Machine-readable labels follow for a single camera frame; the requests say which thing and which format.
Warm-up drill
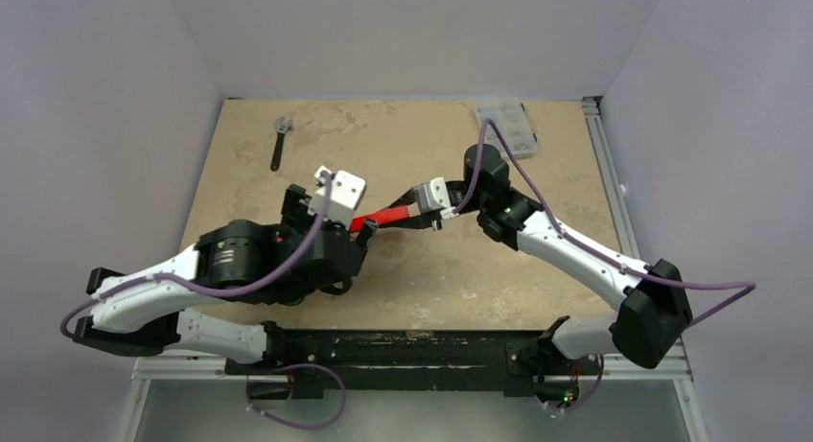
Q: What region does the clear plastic screw box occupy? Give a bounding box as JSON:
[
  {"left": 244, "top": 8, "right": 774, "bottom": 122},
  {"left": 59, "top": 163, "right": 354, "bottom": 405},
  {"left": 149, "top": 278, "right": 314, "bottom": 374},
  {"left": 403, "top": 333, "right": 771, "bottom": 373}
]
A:
[{"left": 474, "top": 99, "right": 538, "bottom": 159}]

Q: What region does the black adjustable wrench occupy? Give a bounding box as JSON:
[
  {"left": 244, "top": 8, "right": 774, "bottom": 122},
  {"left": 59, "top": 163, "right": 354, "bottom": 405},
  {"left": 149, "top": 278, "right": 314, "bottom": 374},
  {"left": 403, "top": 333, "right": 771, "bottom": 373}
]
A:
[{"left": 269, "top": 116, "right": 292, "bottom": 172}]

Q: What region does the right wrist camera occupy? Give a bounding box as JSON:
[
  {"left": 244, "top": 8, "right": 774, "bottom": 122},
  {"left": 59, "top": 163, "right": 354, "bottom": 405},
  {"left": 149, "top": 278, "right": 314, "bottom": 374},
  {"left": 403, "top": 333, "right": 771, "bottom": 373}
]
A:
[{"left": 412, "top": 177, "right": 452, "bottom": 215}]

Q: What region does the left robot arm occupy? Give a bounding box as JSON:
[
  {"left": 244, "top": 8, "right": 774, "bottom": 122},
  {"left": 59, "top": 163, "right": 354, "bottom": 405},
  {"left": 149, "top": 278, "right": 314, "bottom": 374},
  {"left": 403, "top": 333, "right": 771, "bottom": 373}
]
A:
[{"left": 60, "top": 180, "right": 377, "bottom": 374}]

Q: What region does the purple cable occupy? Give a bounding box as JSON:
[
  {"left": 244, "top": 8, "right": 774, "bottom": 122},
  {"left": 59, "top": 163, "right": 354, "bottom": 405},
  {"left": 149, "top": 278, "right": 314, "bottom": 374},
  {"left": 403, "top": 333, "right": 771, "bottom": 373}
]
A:
[
  {"left": 444, "top": 118, "right": 758, "bottom": 416},
  {"left": 59, "top": 172, "right": 347, "bottom": 430}
]

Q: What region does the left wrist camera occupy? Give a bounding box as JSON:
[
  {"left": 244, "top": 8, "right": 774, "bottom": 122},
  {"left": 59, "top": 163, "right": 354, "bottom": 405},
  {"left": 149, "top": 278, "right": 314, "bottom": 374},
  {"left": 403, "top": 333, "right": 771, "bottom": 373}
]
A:
[{"left": 308, "top": 165, "right": 367, "bottom": 229}]

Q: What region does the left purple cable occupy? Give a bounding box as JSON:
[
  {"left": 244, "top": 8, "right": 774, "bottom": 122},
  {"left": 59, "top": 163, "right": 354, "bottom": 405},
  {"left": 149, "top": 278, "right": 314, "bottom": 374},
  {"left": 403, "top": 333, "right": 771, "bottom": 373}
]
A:
[{"left": 59, "top": 172, "right": 347, "bottom": 430}]

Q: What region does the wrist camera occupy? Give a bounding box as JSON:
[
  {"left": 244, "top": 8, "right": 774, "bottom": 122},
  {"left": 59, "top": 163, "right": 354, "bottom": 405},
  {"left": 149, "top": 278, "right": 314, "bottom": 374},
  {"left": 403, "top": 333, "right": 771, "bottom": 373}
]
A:
[
  {"left": 308, "top": 165, "right": 367, "bottom": 229},
  {"left": 412, "top": 177, "right": 452, "bottom": 215}
]

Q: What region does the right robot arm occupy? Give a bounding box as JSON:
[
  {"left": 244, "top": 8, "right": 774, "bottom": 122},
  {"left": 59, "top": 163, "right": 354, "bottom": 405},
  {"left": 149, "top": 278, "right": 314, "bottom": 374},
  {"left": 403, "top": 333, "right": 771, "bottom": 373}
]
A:
[{"left": 392, "top": 145, "right": 693, "bottom": 372}]

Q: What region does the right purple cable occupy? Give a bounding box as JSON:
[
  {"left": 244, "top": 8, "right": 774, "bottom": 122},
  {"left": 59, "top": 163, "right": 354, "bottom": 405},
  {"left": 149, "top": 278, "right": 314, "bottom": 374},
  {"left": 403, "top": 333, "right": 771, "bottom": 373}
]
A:
[{"left": 444, "top": 118, "right": 758, "bottom": 416}]

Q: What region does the red picture frame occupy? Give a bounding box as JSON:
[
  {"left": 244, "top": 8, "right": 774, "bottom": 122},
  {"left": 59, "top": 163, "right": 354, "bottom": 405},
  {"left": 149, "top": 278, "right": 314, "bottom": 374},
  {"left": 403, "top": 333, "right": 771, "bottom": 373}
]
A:
[{"left": 276, "top": 203, "right": 414, "bottom": 244}]

